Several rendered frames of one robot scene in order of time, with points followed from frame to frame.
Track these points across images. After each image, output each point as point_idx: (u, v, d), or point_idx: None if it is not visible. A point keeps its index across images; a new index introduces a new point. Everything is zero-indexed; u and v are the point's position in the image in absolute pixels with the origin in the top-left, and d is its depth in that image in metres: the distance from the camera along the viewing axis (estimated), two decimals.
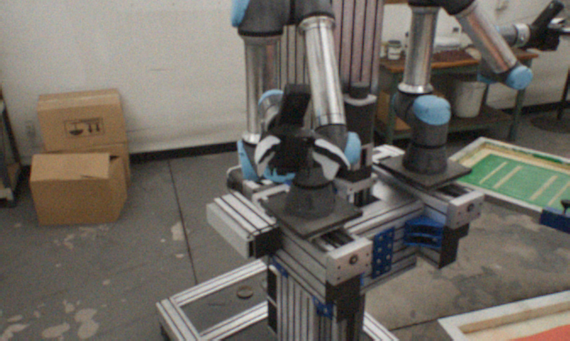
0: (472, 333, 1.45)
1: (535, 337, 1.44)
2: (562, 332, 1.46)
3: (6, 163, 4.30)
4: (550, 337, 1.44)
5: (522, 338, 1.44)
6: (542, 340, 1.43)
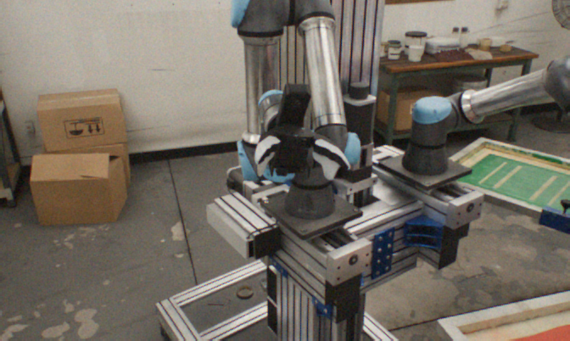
0: (472, 333, 1.45)
1: (535, 337, 1.44)
2: (562, 332, 1.46)
3: None
4: (550, 337, 1.44)
5: (522, 338, 1.44)
6: (542, 340, 1.43)
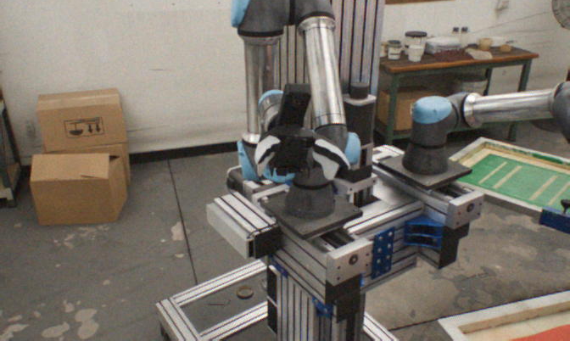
0: (472, 333, 1.45)
1: (535, 337, 1.44)
2: (562, 332, 1.46)
3: (6, 163, 4.30)
4: (550, 337, 1.44)
5: (522, 338, 1.44)
6: (542, 340, 1.43)
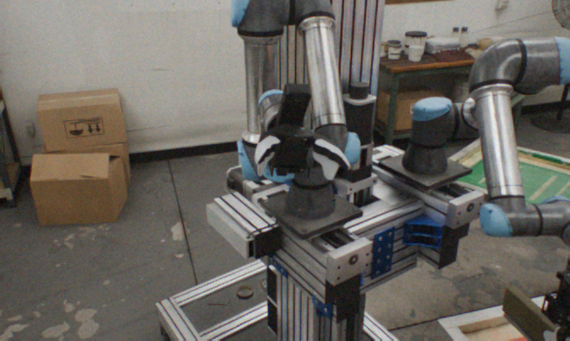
0: (472, 333, 1.45)
1: None
2: None
3: (6, 163, 4.30)
4: None
5: (522, 338, 1.44)
6: None
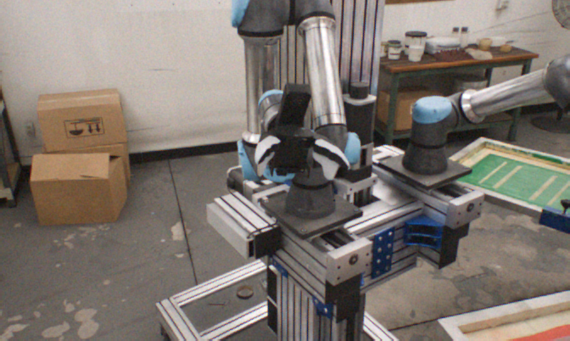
0: (472, 333, 1.45)
1: (535, 337, 1.44)
2: (562, 332, 1.46)
3: (6, 163, 4.30)
4: (550, 337, 1.44)
5: (522, 338, 1.44)
6: (542, 340, 1.43)
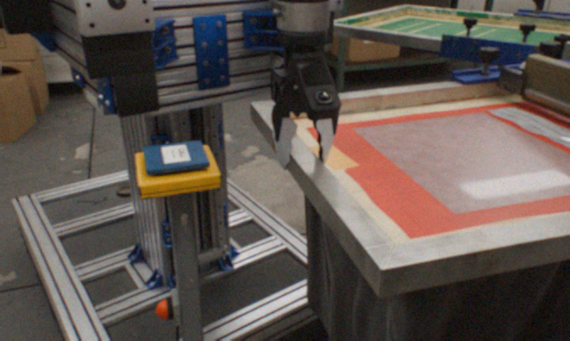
0: (296, 120, 1.04)
1: (378, 121, 1.03)
2: (417, 118, 1.05)
3: None
4: (398, 120, 1.03)
5: (360, 122, 1.02)
6: (386, 123, 1.02)
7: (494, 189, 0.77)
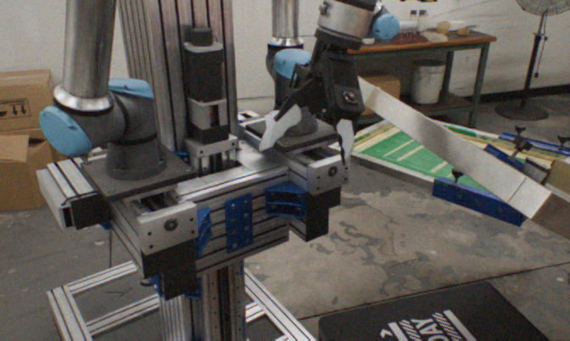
0: None
1: None
2: None
3: None
4: None
5: None
6: None
7: None
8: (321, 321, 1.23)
